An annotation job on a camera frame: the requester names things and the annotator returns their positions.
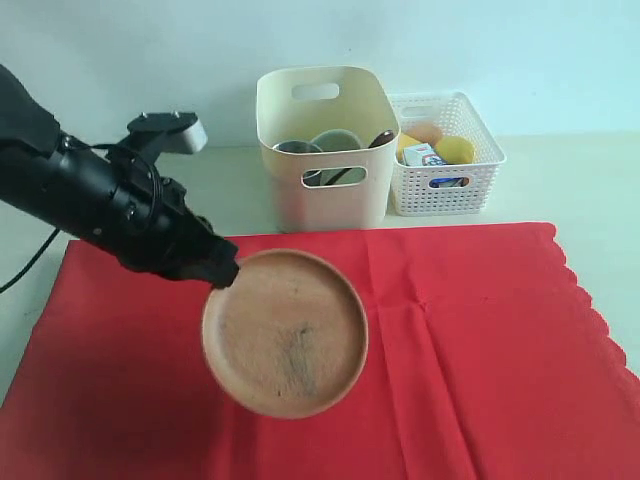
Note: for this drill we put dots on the pale green ceramic bowl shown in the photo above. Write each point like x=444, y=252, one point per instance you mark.
x=335, y=140

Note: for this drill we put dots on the dark wooden spoon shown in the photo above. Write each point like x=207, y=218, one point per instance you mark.
x=381, y=139

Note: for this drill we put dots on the blue white milk carton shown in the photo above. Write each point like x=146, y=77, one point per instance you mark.
x=424, y=155

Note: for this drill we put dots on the brown egg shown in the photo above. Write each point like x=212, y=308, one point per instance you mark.
x=426, y=132

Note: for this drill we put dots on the yellow lemon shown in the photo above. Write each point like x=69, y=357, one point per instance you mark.
x=455, y=150

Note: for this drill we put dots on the white perforated plastic basket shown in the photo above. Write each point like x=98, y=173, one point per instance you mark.
x=444, y=189

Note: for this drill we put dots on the red table cloth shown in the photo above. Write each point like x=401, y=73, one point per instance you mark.
x=486, y=361

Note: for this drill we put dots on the brown round plate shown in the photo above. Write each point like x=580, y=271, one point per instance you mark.
x=289, y=338

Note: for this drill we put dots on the yellow cheese wedge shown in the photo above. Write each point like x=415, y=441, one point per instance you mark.
x=404, y=141

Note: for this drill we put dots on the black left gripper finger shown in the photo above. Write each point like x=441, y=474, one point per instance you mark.
x=218, y=249
x=219, y=275

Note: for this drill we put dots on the stainless steel cup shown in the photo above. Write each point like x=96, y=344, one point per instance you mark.
x=297, y=147

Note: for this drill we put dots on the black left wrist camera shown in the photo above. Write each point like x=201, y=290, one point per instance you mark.
x=166, y=132

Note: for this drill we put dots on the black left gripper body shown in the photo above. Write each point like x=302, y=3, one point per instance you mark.
x=162, y=235

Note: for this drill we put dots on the cream plastic storage bin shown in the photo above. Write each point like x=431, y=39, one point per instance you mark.
x=328, y=190

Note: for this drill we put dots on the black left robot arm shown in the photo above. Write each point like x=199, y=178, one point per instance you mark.
x=112, y=195

